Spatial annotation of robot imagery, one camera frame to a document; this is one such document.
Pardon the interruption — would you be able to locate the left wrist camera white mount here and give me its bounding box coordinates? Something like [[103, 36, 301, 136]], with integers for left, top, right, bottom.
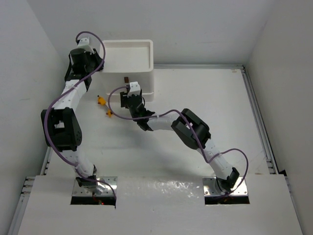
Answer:
[[76, 37, 90, 48]]

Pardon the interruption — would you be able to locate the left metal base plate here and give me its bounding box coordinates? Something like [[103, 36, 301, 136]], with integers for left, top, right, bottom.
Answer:
[[72, 177, 117, 197]]

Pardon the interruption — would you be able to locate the aluminium frame rail right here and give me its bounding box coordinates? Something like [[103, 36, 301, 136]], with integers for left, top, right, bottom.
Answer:
[[241, 67, 287, 177]]

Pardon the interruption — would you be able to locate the white drawer container box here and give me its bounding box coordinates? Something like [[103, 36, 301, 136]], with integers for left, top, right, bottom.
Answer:
[[99, 40, 155, 96]]

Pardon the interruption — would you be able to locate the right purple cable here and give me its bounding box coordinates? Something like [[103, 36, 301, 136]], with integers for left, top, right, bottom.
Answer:
[[107, 85, 249, 196]]

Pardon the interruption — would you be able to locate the metal base plate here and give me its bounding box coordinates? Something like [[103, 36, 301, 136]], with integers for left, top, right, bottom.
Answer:
[[72, 177, 117, 197], [202, 176, 248, 197]]

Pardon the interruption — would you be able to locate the aluminium frame rail left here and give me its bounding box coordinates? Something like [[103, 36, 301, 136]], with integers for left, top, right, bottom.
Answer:
[[7, 147, 51, 235]]

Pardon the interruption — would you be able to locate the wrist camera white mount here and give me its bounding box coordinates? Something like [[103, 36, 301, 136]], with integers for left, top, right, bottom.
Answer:
[[127, 81, 141, 97], [76, 37, 90, 48]]

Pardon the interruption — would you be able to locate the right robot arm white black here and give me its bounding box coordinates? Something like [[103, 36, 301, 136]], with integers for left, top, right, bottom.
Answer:
[[120, 91, 239, 193]]

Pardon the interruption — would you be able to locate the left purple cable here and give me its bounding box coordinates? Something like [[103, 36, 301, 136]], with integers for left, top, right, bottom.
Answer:
[[43, 31, 117, 201]]

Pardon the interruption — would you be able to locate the purple cable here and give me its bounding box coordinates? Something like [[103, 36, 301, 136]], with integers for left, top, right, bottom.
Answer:
[[107, 85, 249, 196], [43, 31, 117, 201]]

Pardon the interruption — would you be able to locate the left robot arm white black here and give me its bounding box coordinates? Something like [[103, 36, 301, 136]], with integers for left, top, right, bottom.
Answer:
[[41, 48, 103, 190]]

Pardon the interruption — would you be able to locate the aluminium frame rail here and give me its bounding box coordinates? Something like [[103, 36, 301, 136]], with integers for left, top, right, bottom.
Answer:
[[241, 67, 287, 177], [7, 147, 51, 235]]

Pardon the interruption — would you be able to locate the yellow small clamp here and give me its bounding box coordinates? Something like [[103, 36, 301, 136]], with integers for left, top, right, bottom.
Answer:
[[97, 95, 107, 106], [106, 110, 113, 117]]

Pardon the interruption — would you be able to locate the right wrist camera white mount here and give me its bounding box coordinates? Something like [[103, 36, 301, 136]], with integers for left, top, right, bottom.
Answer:
[[127, 81, 141, 97]]

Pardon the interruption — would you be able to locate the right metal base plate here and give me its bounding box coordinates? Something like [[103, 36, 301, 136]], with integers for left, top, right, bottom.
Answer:
[[202, 176, 248, 197]]

